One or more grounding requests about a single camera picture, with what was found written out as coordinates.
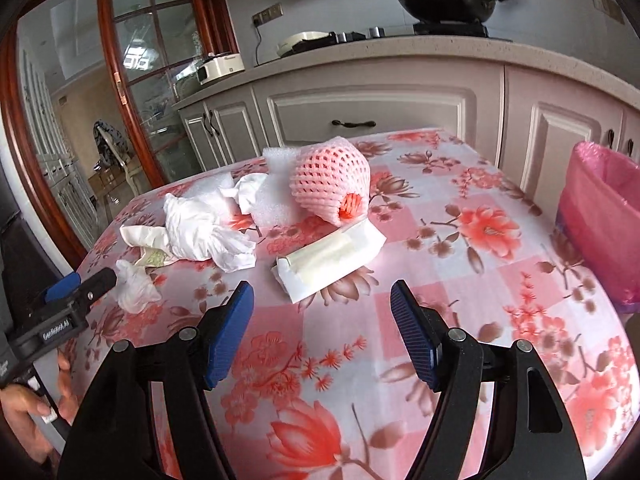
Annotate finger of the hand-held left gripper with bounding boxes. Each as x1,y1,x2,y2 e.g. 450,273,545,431
60,266,117,311
42,272,82,306

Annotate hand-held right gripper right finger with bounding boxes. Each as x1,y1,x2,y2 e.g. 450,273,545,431
390,280,587,480

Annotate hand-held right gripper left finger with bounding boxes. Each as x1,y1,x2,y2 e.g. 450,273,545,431
57,280,256,480

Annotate small white tissue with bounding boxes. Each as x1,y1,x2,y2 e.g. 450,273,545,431
115,260,162,312

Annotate white plastic bag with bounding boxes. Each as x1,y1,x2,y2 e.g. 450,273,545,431
162,192,257,273

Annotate white paper wrapper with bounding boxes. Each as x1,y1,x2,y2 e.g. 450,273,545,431
271,220,387,304

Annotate small white foam sheet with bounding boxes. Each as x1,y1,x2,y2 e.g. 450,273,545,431
197,172,238,221

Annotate pink foam fruit net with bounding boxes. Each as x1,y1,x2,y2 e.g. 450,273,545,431
289,141,372,227

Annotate pink-lined trash bin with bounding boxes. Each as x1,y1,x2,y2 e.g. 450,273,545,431
554,141,640,313

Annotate person's left hand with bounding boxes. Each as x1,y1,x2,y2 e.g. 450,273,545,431
0,347,76,463

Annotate floral pink tablecloth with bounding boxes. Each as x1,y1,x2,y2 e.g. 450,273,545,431
55,127,633,480

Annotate white dining chair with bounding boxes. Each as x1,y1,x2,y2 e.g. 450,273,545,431
92,120,141,193

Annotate wooden framed glass door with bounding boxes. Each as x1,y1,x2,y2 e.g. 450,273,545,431
0,0,241,261

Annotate white rice cooker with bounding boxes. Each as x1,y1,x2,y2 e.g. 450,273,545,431
197,51,246,86

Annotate speckled stone countertop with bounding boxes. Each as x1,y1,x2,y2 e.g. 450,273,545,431
172,35,640,111

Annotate black gas stove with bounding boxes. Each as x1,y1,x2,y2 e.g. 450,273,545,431
290,20,513,53

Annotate white electric griddle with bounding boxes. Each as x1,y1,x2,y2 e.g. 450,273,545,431
276,31,338,57

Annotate black wok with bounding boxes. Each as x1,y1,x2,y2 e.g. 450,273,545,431
398,0,556,25

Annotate wall socket with plug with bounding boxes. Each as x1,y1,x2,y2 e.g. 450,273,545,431
252,4,283,26

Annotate beige wall socket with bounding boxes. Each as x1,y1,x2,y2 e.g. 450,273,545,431
590,0,626,23

